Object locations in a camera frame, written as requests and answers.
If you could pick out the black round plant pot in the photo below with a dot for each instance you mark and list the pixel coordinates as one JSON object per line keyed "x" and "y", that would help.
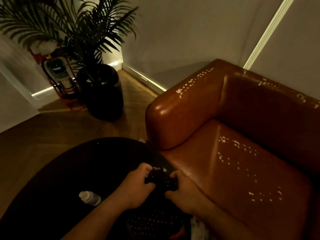
{"x": 101, "y": 93}

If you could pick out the green palm plant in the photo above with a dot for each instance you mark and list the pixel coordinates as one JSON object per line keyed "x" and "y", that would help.
{"x": 72, "y": 27}

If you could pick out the dark oval rug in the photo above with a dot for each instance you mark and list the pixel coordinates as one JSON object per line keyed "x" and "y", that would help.
{"x": 75, "y": 187}

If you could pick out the small white plastic bottle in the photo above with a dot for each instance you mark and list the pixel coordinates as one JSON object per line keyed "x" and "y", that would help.
{"x": 90, "y": 197}

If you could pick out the person's right hand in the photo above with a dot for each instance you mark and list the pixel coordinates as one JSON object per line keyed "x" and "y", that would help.
{"x": 186, "y": 194}

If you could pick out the person's right forearm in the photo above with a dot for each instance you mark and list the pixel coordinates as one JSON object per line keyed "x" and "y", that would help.
{"x": 220, "y": 222}

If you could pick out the person's left hand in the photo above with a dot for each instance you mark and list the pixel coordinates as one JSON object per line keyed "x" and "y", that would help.
{"x": 133, "y": 186}

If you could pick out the person's right thumb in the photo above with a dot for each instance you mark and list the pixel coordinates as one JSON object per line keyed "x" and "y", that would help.
{"x": 171, "y": 193}

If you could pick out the red extinguisher stand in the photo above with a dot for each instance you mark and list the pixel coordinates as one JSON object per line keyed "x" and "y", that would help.
{"x": 63, "y": 97}

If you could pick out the person's left forearm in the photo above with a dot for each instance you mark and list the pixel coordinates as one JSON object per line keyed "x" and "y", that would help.
{"x": 96, "y": 217}

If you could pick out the black dotted cloth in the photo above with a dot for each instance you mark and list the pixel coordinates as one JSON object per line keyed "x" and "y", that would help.
{"x": 157, "y": 209}

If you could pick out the person's left thumb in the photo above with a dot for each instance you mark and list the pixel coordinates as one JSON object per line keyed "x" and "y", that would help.
{"x": 149, "y": 187}

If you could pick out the brown leather sofa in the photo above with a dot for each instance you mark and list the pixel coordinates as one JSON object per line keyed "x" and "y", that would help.
{"x": 240, "y": 147}

